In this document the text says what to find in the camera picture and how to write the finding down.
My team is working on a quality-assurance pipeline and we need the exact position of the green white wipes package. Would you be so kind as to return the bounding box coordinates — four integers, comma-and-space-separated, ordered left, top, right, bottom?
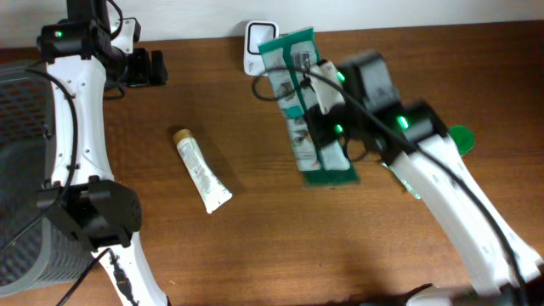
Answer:
258, 27, 359, 186

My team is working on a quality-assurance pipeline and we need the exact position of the green lid jar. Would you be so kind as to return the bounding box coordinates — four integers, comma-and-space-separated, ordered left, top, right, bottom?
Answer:
449, 126, 475, 156

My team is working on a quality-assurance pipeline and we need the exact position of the white cream tube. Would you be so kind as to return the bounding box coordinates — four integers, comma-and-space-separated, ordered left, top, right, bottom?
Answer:
173, 129, 233, 214

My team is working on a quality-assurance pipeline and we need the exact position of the teal wipes pouch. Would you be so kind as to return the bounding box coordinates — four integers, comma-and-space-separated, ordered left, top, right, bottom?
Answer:
381, 162, 421, 200

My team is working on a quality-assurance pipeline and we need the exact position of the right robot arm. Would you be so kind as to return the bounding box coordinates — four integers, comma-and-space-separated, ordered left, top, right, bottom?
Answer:
303, 52, 543, 305

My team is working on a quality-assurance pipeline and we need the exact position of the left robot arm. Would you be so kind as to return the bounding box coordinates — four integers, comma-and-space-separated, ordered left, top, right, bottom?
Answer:
37, 0, 169, 305

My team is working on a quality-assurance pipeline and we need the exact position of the white barcode scanner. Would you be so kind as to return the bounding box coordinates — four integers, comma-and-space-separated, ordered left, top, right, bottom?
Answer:
243, 20, 280, 77

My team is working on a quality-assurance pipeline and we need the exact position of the grey plastic basket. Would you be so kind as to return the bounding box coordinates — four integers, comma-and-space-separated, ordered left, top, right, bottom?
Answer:
1, 60, 93, 297

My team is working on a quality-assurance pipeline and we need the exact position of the right black cable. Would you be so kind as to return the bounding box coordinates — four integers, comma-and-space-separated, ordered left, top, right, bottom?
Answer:
251, 65, 530, 306

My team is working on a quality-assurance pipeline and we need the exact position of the black cable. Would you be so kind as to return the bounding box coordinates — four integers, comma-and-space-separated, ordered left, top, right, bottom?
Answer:
251, 65, 530, 306
0, 0, 141, 306

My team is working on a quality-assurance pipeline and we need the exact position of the left black cable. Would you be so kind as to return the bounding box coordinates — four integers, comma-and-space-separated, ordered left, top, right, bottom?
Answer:
0, 0, 141, 306

